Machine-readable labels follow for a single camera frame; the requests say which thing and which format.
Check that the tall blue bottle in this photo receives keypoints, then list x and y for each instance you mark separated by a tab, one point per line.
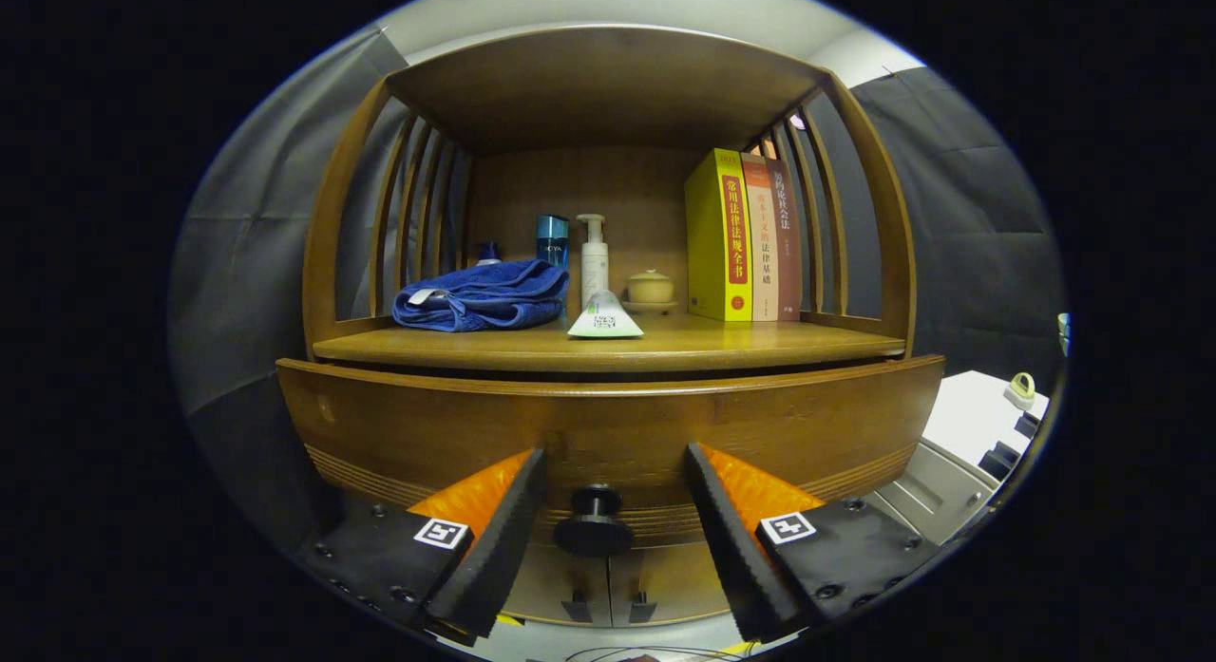
552	239

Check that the wooden drawer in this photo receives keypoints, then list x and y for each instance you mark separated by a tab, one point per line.
617	425

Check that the wooden cabinet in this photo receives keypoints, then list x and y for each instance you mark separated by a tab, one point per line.
608	83

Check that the wooden cabinet door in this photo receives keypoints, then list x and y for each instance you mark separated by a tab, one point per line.
546	586
679	576

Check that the small black block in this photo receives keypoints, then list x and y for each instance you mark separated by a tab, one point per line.
1026	425

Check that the brown book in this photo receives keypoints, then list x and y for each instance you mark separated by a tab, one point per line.
788	254

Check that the yellow book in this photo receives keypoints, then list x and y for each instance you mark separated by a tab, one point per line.
708	235

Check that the wooden countertop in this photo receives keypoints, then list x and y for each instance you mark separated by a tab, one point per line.
741	344

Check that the pale tape roll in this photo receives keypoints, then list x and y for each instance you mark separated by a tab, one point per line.
1019	393

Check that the white pump bottle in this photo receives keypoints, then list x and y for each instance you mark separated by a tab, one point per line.
594	263

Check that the white side cabinet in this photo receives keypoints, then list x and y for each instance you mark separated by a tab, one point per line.
959	406

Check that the black drawer knob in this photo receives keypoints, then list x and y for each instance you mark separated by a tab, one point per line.
594	524

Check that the orange and white book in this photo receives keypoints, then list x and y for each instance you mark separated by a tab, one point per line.
762	254

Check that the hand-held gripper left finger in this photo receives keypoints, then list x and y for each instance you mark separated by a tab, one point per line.
499	548

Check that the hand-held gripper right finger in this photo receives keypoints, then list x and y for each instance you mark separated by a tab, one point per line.
736	557

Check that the blue folded towel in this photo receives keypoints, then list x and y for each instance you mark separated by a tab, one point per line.
484	296

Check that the white green tube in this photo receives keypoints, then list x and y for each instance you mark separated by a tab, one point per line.
605	318

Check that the small white blue-capped bottle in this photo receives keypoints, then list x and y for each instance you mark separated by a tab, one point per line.
488	254

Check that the yellow lidded teacup with saucer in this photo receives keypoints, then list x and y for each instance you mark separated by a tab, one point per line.
651	289

